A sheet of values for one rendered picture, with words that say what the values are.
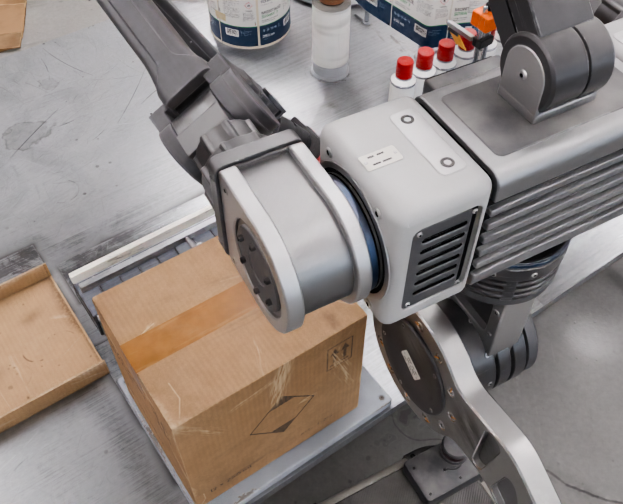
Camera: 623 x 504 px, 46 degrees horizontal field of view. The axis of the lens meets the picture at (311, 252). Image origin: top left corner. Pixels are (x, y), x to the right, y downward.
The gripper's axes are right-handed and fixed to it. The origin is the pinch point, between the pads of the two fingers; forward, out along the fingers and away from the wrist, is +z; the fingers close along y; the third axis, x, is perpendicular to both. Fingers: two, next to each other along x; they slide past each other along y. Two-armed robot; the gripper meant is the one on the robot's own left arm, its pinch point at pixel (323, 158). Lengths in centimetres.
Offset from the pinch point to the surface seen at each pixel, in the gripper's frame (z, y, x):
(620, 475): 105, -70, 20
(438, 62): 9.7, 0.0, -28.6
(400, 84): 3.3, -0.7, -20.5
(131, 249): -24.2, 2.9, 33.2
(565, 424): 105, -51, 21
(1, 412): -39, -10, 62
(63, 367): -31, -8, 53
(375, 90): 21.4, 16.2, -16.5
